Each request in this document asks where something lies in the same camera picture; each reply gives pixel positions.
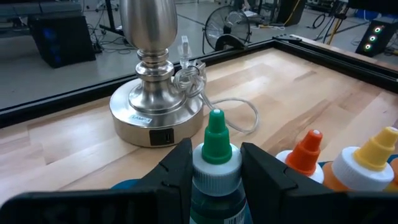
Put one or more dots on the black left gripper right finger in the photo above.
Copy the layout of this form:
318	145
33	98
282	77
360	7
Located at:
264	180

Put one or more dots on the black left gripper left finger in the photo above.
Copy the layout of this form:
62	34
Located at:
174	180

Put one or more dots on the green food coloring bottle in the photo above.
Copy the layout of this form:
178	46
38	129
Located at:
216	174

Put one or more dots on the blue plastic tray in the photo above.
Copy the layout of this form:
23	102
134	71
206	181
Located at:
124	184

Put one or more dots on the orange-red food coloring bottle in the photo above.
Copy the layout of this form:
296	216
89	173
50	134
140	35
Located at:
306	149

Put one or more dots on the white shade silver table lamp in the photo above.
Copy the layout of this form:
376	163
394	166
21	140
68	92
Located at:
155	102

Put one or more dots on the black floor fan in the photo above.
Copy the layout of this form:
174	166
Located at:
227	28

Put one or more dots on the black floor computer case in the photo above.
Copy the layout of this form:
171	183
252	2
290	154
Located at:
62	40

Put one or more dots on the black computer blue light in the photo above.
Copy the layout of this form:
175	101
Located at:
376	37

